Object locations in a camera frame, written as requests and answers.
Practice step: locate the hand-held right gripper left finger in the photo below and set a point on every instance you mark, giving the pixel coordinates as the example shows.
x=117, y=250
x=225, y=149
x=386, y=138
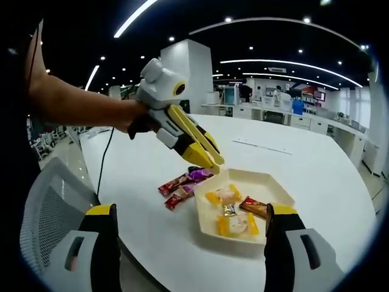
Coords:
x=103, y=252

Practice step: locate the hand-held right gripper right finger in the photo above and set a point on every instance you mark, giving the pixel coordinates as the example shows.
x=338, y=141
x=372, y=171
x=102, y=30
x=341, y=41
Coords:
x=279, y=258

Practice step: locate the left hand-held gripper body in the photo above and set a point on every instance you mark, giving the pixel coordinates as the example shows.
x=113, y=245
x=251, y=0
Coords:
x=161, y=88

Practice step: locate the purple food snack packet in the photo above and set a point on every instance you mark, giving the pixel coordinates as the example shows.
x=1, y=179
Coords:
x=186, y=190
x=200, y=174

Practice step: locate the long red food bar packet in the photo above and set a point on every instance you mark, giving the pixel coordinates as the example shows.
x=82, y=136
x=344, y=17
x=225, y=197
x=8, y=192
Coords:
x=174, y=184

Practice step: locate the orange clear pastry food packet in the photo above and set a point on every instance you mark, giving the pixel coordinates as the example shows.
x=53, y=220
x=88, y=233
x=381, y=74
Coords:
x=238, y=225
x=223, y=194

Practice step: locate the small red food packet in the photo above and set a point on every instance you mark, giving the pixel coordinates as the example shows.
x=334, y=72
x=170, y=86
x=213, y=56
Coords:
x=174, y=201

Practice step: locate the brown snack bar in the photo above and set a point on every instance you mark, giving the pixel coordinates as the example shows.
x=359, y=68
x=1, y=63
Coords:
x=253, y=207

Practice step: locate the gold candy food packet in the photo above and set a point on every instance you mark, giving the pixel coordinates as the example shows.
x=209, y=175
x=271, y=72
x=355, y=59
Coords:
x=229, y=210

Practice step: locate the cream hexagonal tray container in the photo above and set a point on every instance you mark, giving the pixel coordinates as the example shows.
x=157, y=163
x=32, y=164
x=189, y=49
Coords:
x=273, y=188

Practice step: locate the person's left hand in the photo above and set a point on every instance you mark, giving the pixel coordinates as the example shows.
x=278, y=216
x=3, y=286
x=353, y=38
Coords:
x=129, y=117

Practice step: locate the black office chair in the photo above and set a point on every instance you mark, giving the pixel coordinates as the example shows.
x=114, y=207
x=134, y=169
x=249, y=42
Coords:
x=185, y=107

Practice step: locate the light blue screen device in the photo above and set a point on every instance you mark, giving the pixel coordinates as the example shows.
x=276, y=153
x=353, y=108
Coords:
x=231, y=95

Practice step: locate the straight ceiling light strip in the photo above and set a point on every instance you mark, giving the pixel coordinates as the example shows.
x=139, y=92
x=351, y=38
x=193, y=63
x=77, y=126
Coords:
x=133, y=19

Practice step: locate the grey mesh office chair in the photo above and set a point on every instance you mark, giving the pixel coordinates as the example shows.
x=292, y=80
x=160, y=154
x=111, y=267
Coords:
x=48, y=197

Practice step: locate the white office desk row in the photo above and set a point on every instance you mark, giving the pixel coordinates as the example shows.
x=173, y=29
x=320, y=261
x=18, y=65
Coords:
x=304, y=121

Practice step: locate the curved ceiling light strip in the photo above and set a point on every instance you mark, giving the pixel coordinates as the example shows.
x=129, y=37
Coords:
x=288, y=63
x=288, y=77

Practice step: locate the group of white office chairs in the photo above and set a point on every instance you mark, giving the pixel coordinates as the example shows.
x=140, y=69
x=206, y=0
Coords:
x=45, y=141

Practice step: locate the red wall display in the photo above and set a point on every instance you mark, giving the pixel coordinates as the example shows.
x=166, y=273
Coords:
x=316, y=94

